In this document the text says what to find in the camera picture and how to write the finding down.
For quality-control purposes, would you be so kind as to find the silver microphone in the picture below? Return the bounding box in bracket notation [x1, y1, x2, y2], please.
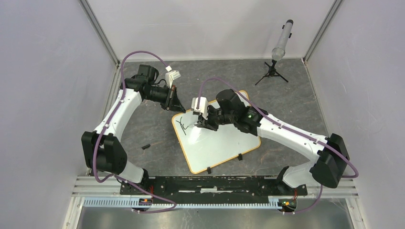
[272, 19, 294, 61]

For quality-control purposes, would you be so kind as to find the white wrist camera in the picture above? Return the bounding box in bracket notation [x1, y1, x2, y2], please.
[165, 66, 181, 88]
[191, 97, 209, 120]

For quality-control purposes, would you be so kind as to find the black marker cap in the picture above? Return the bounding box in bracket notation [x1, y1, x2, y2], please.
[141, 144, 151, 150]

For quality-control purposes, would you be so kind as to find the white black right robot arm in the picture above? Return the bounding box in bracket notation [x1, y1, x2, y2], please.
[191, 89, 350, 195]

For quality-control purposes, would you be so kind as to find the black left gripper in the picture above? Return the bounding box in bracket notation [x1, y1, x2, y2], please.
[145, 84, 186, 114]

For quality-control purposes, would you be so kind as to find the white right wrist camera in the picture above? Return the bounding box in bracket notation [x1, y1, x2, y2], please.
[191, 97, 209, 120]

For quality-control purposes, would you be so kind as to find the grey whiteboard wire stand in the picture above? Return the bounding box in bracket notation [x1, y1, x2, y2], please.
[206, 153, 244, 175]

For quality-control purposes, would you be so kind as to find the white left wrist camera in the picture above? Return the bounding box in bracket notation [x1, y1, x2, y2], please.
[165, 66, 181, 88]

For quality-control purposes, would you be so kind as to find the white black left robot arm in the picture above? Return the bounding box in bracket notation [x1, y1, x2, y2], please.
[81, 64, 185, 195]

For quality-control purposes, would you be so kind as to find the white whiteboard with yellow frame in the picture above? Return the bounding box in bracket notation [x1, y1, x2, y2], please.
[171, 110, 261, 174]

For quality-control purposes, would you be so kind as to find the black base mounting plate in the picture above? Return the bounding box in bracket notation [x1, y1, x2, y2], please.
[140, 176, 308, 205]

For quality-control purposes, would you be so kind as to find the black microphone tripod stand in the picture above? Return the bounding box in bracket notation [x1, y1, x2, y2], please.
[255, 60, 289, 86]

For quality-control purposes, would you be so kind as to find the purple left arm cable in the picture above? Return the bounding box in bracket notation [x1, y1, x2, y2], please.
[92, 50, 177, 214]

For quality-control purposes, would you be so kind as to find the white toothed cable rail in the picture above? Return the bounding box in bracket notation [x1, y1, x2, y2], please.
[83, 197, 297, 210]

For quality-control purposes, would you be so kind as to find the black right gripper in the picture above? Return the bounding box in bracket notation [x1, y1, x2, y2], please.
[197, 104, 236, 131]

